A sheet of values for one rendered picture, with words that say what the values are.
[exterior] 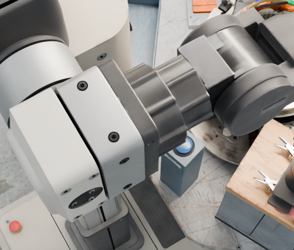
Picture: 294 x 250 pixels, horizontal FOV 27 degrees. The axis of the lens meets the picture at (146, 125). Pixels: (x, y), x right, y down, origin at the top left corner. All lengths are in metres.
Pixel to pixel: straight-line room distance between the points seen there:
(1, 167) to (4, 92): 1.94
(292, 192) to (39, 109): 0.76
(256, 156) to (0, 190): 1.36
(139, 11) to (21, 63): 0.98
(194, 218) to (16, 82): 1.07
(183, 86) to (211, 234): 1.04
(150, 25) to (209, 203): 0.47
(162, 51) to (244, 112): 1.18
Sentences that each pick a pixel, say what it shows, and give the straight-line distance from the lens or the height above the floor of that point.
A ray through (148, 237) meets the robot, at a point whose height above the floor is 0.26.
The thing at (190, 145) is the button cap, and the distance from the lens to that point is 1.37.
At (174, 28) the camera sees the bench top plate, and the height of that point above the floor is 0.78.
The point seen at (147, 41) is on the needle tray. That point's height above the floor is 1.02.
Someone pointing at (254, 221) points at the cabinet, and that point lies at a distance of 1.46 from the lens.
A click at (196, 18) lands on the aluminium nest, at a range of 1.81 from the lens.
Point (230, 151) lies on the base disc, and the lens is 1.64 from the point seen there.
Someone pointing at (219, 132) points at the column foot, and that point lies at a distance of 1.64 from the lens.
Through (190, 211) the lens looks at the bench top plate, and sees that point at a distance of 1.60.
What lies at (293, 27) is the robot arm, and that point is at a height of 1.78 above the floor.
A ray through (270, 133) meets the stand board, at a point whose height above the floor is 1.06.
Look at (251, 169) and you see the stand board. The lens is 1.35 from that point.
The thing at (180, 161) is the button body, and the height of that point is 1.03.
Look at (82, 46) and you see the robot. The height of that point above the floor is 1.74.
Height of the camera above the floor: 2.33
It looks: 68 degrees down
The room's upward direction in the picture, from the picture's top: 1 degrees counter-clockwise
